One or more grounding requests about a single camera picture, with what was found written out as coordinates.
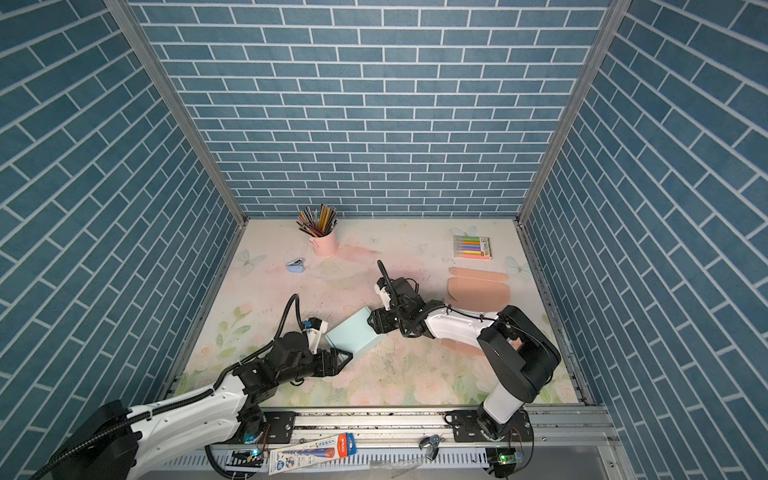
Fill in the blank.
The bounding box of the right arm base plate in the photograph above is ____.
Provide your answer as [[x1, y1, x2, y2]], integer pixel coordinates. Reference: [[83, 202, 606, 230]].
[[443, 407, 534, 443]]

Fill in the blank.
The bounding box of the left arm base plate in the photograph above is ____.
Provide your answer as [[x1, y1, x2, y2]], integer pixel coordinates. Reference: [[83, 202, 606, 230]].
[[220, 410, 297, 445]]

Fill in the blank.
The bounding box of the bundle of coloured pencils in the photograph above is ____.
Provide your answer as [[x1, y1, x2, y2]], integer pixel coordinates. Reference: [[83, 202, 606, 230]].
[[296, 204, 337, 238]]

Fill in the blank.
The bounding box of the light blue paper box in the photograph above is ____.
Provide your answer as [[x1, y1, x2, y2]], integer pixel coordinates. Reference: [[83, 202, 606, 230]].
[[325, 307, 385, 361]]

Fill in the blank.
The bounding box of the small metal clip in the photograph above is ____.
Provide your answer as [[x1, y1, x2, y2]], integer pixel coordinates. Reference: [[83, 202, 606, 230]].
[[418, 434, 443, 462]]

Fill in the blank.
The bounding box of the aluminium mounting rail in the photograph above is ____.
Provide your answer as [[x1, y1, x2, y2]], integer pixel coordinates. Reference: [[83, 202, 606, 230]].
[[104, 404, 637, 480]]

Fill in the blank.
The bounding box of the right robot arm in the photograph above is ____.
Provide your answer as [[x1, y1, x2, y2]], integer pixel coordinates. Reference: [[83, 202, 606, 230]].
[[368, 275, 561, 440]]

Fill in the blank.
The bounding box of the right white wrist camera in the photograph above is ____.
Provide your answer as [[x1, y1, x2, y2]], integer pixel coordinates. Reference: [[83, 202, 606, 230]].
[[375, 279, 392, 311]]

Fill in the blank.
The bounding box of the pink pencil bucket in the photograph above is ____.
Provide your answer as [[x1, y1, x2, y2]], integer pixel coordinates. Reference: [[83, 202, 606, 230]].
[[308, 232, 339, 258]]

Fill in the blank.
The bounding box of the pack of coloured markers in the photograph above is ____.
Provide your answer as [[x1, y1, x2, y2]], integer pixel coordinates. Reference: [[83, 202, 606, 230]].
[[453, 235, 493, 260]]

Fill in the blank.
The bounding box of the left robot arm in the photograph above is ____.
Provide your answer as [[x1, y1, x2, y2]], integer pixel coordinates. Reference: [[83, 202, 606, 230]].
[[33, 332, 353, 479]]

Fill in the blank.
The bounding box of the red blue white package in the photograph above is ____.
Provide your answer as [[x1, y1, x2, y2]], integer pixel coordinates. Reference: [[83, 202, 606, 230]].
[[268, 433, 357, 475]]

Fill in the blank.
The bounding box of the pink paper box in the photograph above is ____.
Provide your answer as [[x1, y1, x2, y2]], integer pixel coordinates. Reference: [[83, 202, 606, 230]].
[[442, 266, 523, 356]]

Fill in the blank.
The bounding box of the left black corrugated cable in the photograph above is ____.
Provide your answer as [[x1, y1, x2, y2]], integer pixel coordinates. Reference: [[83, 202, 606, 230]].
[[29, 293, 304, 480]]

